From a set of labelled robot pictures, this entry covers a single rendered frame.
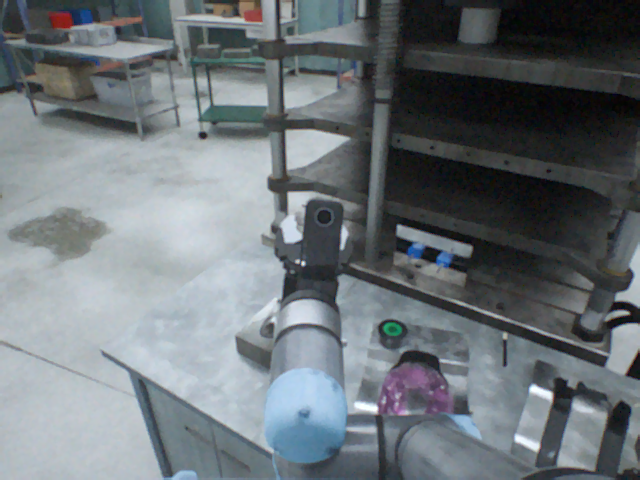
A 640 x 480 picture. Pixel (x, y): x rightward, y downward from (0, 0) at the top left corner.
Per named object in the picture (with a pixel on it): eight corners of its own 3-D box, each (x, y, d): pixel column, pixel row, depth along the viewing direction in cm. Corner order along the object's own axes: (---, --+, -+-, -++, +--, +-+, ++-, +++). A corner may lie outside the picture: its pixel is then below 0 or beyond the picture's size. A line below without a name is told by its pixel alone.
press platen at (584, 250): (625, 334, 131) (649, 285, 121) (263, 216, 188) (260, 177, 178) (634, 213, 190) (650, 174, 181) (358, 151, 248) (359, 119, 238)
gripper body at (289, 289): (280, 286, 66) (272, 348, 55) (286, 235, 61) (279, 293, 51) (333, 292, 66) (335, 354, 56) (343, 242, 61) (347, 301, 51)
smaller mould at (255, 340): (278, 374, 127) (277, 356, 124) (236, 352, 134) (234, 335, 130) (316, 330, 142) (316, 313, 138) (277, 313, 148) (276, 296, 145)
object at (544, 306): (603, 369, 138) (611, 352, 134) (261, 245, 196) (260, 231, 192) (618, 241, 199) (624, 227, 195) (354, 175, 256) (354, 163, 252)
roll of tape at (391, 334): (409, 349, 120) (410, 339, 118) (378, 349, 120) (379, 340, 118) (403, 327, 127) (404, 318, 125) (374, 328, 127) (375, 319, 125)
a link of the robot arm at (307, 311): (275, 318, 47) (354, 327, 48) (279, 290, 51) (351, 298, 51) (270, 368, 51) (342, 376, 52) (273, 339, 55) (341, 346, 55)
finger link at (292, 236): (270, 242, 71) (281, 279, 64) (273, 209, 68) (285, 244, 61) (289, 241, 72) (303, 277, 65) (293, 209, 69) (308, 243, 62)
